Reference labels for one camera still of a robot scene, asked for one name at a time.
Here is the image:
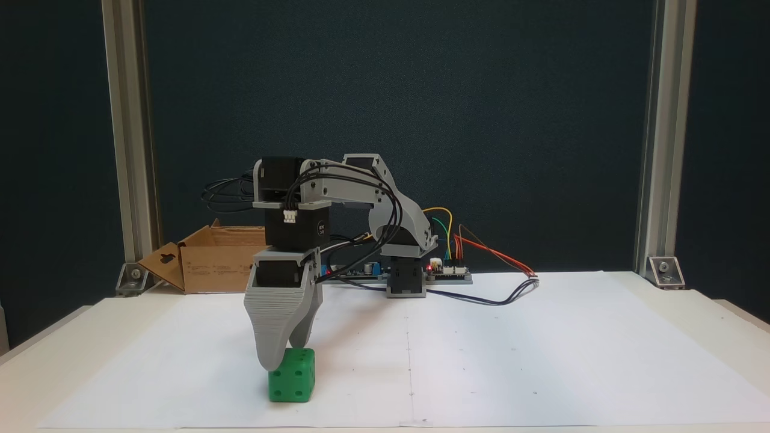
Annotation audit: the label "narrow straight grey gripper finger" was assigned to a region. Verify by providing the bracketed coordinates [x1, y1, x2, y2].
[294, 250, 324, 349]

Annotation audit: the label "wide curved grey gripper finger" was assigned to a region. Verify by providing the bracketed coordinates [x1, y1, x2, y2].
[244, 289, 313, 371]

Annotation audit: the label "green dice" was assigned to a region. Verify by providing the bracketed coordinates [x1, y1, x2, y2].
[268, 348, 316, 403]

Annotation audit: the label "blue circuit board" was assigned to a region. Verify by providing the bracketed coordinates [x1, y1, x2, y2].
[322, 260, 387, 280]

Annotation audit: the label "open cardboard box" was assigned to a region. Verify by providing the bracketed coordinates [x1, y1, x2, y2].
[137, 219, 268, 295]

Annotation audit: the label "grey board mounting plate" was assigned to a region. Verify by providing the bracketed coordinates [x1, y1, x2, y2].
[319, 274, 473, 285]

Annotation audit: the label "long black servo cable bundle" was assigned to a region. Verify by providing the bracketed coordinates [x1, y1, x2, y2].
[202, 170, 258, 214]

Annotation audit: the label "short black servo cable bundle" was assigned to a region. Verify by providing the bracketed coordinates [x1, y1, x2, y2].
[285, 161, 405, 280]

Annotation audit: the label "circuit board with jumper wires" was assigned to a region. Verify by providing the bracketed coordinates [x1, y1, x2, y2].
[426, 257, 472, 277]

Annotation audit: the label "metal corner bracket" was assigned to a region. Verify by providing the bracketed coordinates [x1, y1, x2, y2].
[115, 262, 150, 296]
[647, 256, 686, 290]

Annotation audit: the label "green jumper wire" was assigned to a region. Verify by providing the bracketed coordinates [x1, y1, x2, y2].
[430, 218, 451, 260]

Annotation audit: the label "yellow jumper wire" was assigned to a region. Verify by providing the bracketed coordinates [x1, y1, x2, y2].
[423, 207, 453, 260]

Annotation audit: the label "dark cable with white connector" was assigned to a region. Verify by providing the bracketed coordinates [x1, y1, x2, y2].
[337, 274, 540, 306]

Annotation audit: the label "orange red wire bundle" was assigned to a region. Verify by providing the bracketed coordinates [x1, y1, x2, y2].
[452, 224, 537, 278]

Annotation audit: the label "aluminium frame post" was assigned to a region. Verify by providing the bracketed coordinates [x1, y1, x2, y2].
[101, 0, 162, 283]
[633, 0, 698, 277]

